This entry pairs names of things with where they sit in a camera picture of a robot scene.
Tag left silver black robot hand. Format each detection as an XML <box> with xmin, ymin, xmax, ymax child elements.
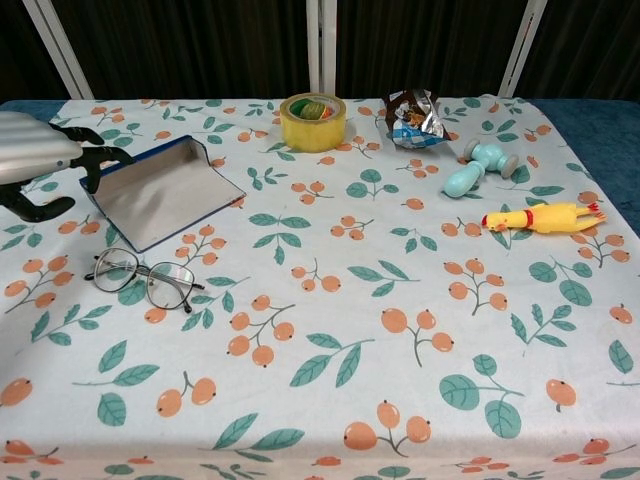
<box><xmin>0</xmin><ymin>110</ymin><xmax>136</xmax><ymax>224</ymax></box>

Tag blue shallow box tray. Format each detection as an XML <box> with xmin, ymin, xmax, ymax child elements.
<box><xmin>78</xmin><ymin>134</ymin><xmax>247</xmax><ymax>254</ymax></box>

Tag black wire-frame eyeglasses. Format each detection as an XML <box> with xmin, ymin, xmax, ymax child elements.
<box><xmin>83</xmin><ymin>247</ymin><xmax>206</xmax><ymax>315</ymax></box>

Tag black pleated curtain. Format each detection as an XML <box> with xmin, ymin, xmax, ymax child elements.
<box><xmin>0</xmin><ymin>0</ymin><xmax>640</xmax><ymax>101</ymax></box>

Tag yellow packing tape roll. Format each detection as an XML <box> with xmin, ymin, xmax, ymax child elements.
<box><xmin>278</xmin><ymin>92</ymin><xmax>348</xmax><ymax>152</ymax></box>

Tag floral orange fruit tablecloth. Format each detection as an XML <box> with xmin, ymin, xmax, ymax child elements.
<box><xmin>0</xmin><ymin>94</ymin><xmax>640</xmax><ymax>480</ymax></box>

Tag brown silver snack packet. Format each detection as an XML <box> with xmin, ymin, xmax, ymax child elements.
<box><xmin>382</xmin><ymin>88</ymin><xmax>460</xmax><ymax>151</ymax></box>

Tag yellow rubber chicken toy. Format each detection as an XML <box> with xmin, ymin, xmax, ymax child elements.
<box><xmin>481</xmin><ymin>201</ymin><xmax>608</xmax><ymax>235</ymax></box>

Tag white slanted frame post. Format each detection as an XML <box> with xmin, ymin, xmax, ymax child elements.
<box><xmin>22</xmin><ymin>0</ymin><xmax>94</xmax><ymax>100</ymax></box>
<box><xmin>497</xmin><ymin>0</ymin><xmax>549</xmax><ymax>99</ymax></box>

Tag white upright frame post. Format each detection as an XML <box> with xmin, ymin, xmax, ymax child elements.
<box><xmin>305</xmin><ymin>0</ymin><xmax>339</xmax><ymax>96</ymax></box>

